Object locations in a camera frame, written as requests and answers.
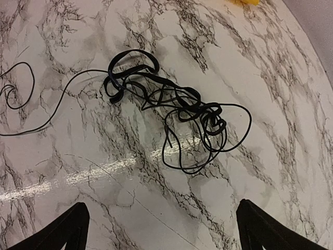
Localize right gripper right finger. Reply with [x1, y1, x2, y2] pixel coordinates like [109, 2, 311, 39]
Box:
[236, 199, 325, 250]

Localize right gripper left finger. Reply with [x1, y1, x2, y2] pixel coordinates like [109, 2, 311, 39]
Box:
[10, 202, 90, 250]

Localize cable bundle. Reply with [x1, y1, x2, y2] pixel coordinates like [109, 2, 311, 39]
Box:
[103, 49, 253, 175]

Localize black cable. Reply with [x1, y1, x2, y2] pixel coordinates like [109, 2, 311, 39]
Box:
[0, 61, 110, 138]

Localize yellow bin far right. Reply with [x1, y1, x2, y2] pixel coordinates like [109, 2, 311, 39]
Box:
[230, 0, 260, 6]

